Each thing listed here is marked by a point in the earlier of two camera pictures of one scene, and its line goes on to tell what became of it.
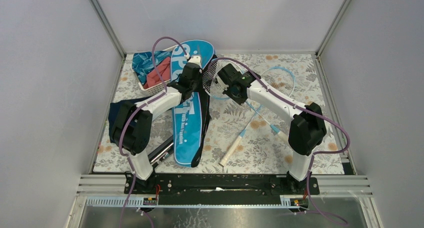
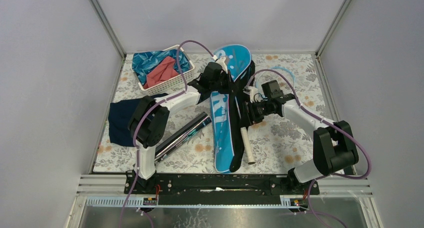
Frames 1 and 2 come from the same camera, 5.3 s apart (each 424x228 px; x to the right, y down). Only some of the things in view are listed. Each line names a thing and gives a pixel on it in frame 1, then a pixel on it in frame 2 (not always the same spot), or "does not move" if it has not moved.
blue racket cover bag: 188,123 to 237,59
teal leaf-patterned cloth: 143,63 does not move
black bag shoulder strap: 208,62 to 239,145
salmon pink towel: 153,78 does not move
